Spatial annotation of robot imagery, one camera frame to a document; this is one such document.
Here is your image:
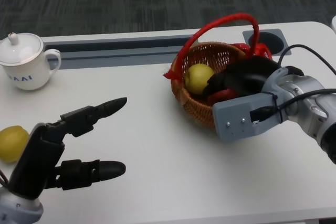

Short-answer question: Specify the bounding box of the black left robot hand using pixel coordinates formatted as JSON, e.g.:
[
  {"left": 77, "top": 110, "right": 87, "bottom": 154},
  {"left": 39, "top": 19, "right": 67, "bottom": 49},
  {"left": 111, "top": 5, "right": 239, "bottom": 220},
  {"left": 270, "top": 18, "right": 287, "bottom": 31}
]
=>
[{"left": 7, "top": 97, "right": 128, "bottom": 200}]

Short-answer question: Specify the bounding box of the red apple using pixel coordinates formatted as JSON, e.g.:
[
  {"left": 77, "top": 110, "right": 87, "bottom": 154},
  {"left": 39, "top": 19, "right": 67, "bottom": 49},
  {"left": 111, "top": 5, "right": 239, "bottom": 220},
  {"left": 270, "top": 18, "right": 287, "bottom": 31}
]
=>
[{"left": 206, "top": 89, "right": 237, "bottom": 106}]

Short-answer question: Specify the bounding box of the grey table cup holder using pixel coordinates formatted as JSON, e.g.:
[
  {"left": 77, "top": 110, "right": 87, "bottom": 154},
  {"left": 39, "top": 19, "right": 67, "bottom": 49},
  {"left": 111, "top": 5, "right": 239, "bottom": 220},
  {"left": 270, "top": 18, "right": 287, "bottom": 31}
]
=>
[{"left": 242, "top": 28, "right": 289, "bottom": 57}]

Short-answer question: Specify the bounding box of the grey recessed table tray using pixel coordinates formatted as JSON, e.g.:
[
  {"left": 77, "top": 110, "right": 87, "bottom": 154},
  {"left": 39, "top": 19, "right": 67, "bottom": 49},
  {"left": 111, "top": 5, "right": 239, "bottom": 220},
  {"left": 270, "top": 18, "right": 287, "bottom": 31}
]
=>
[{"left": 41, "top": 35, "right": 196, "bottom": 70}]

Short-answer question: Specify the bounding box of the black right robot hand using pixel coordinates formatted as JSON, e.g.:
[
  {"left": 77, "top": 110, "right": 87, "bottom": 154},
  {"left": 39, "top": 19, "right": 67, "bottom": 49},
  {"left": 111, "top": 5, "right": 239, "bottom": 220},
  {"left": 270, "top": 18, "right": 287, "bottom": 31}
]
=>
[{"left": 201, "top": 56, "right": 279, "bottom": 98}]

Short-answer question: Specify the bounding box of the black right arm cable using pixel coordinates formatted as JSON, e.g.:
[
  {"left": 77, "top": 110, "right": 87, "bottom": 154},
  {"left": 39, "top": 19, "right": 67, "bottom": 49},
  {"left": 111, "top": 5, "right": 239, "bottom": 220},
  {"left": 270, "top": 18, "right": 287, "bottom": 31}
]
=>
[{"left": 249, "top": 44, "right": 336, "bottom": 125}]

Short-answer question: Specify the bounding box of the wicker basket with red handle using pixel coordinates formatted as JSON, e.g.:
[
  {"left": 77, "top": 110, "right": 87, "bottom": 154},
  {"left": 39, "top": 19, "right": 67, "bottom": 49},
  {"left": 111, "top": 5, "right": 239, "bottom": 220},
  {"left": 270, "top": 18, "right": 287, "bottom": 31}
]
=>
[{"left": 163, "top": 12, "right": 274, "bottom": 130}]

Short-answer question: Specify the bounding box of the white ceramic cup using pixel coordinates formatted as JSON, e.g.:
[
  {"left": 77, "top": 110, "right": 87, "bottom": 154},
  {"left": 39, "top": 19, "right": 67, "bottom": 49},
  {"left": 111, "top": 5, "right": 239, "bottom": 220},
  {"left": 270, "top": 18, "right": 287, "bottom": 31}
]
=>
[{"left": 0, "top": 48, "right": 62, "bottom": 91}]

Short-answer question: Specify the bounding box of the red ribbon bow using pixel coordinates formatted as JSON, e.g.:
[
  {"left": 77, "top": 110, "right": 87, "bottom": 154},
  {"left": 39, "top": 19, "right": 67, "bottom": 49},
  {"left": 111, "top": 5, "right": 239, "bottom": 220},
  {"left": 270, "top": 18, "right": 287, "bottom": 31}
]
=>
[{"left": 232, "top": 41, "right": 272, "bottom": 61}]

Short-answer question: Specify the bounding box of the yellow lemon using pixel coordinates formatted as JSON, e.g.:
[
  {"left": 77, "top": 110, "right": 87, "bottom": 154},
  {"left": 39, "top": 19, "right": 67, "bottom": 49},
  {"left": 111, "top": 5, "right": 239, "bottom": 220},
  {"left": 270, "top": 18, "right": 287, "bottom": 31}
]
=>
[{"left": 0, "top": 125, "right": 30, "bottom": 164}]

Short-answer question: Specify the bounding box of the yellow-green apple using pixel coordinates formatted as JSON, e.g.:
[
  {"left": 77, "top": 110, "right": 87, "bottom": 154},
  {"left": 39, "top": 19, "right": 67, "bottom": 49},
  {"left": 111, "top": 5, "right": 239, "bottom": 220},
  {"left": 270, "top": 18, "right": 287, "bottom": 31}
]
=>
[{"left": 185, "top": 63, "right": 215, "bottom": 95}]

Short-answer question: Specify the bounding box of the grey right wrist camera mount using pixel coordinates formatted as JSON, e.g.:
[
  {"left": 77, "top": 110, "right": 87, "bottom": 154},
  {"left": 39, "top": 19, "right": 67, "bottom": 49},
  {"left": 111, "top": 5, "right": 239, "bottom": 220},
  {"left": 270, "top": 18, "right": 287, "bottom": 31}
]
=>
[{"left": 212, "top": 68, "right": 289, "bottom": 141}]

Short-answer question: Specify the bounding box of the white ceramic cup lid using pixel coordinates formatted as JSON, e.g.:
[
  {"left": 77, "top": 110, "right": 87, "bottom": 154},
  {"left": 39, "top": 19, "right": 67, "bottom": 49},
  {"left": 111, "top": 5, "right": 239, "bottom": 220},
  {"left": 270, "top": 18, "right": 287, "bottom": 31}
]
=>
[{"left": 0, "top": 32, "right": 44, "bottom": 66}]

